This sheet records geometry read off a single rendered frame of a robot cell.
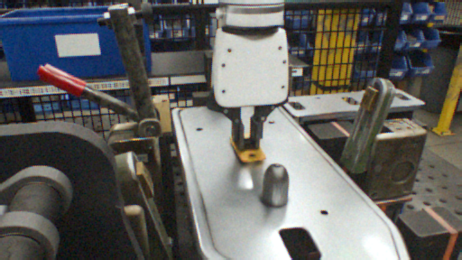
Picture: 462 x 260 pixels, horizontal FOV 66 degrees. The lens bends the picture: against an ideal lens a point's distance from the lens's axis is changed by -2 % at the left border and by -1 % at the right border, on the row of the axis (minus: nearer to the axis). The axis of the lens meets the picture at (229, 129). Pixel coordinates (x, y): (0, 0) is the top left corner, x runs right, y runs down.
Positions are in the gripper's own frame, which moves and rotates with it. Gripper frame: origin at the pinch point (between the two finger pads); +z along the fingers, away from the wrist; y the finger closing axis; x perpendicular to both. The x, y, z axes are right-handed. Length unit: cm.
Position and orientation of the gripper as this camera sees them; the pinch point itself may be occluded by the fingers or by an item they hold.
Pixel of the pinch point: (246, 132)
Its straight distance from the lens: 53.3
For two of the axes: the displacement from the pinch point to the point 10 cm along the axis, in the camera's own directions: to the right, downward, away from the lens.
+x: -2.3, -4.2, 8.8
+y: 9.7, -0.9, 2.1
